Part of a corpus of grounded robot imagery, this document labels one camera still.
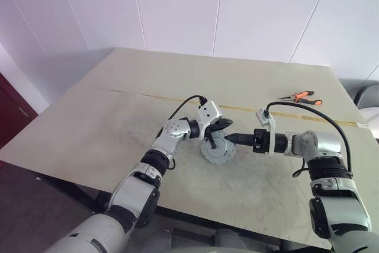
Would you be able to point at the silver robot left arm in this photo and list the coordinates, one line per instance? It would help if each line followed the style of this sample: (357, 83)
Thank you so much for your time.
(165, 149)

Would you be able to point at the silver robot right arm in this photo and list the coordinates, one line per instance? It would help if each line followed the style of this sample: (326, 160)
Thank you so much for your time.
(325, 146)

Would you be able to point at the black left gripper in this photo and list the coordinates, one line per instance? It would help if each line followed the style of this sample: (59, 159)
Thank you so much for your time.
(213, 131)

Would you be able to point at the black table frame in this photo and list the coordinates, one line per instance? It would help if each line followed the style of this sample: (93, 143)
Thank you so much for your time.
(192, 220)

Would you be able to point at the round metal motor stator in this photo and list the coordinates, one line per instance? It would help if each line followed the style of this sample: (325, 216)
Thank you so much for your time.
(221, 153)

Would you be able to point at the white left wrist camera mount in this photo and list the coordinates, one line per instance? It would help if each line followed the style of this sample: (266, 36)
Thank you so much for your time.
(210, 112)

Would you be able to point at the orange black pliers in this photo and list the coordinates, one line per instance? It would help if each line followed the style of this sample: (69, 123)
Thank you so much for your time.
(305, 94)

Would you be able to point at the grey rounded shape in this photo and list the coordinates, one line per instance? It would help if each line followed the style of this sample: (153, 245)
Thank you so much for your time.
(231, 241)

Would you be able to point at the dark grey plastic chair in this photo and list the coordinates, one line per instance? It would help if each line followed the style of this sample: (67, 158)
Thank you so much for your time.
(367, 93)

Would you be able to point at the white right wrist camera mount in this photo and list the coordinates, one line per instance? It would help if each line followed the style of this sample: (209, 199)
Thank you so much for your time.
(271, 134)

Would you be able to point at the dark red door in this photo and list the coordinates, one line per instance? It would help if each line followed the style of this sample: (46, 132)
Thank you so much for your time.
(12, 110)

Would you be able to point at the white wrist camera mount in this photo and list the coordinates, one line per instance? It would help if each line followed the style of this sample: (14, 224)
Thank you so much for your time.
(271, 134)
(210, 112)

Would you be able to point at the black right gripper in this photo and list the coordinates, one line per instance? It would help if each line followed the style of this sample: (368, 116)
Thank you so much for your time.
(260, 140)

